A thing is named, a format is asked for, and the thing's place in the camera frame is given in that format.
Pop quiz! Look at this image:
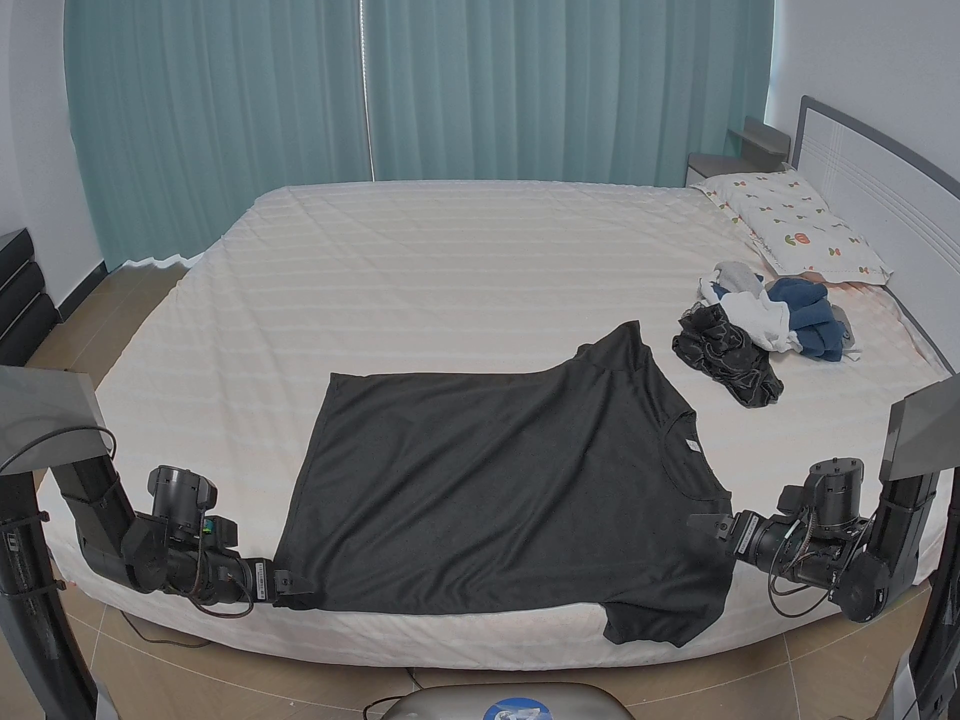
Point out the black T-shirt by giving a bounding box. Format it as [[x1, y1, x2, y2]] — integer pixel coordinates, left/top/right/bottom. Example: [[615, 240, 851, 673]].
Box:
[[271, 319, 735, 647]]

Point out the white printed pillow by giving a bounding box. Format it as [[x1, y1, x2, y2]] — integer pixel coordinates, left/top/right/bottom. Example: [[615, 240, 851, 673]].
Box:
[[690, 171, 894, 286]]

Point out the dark blue garment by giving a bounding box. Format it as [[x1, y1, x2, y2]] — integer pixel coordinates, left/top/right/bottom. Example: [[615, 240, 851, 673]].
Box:
[[765, 276, 853, 365]]

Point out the grey garment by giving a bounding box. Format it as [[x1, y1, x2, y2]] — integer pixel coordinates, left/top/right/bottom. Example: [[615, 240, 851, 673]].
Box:
[[711, 259, 768, 300]]

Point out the black dotted garment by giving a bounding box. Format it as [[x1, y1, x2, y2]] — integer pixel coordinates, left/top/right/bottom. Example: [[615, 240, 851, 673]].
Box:
[[671, 304, 786, 410]]

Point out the black chest of drawers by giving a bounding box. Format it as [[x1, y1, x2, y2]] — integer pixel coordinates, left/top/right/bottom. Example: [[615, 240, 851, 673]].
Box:
[[0, 227, 63, 367]]

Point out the black cable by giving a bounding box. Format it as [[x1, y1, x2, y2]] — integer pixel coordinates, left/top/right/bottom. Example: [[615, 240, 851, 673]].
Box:
[[767, 573, 835, 621], [122, 610, 213, 648], [0, 424, 119, 478]]

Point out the white garment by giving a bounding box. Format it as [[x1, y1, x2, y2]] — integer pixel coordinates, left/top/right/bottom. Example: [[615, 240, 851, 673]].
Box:
[[701, 288, 804, 355]]

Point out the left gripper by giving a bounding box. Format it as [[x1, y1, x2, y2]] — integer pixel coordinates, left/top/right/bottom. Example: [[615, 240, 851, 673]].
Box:
[[237, 556, 320, 608]]

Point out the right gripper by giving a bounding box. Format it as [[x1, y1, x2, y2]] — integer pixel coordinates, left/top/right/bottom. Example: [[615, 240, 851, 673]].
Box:
[[687, 510, 783, 570]]

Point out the grey white bedside table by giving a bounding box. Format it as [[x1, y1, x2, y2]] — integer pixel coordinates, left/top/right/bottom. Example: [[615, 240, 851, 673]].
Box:
[[685, 117, 793, 190]]

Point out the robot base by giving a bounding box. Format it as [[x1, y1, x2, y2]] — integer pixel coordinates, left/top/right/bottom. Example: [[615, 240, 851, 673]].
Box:
[[381, 682, 636, 720]]

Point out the bed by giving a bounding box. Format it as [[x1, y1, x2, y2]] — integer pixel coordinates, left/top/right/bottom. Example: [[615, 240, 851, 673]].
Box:
[[37, 94, 960, 672]]

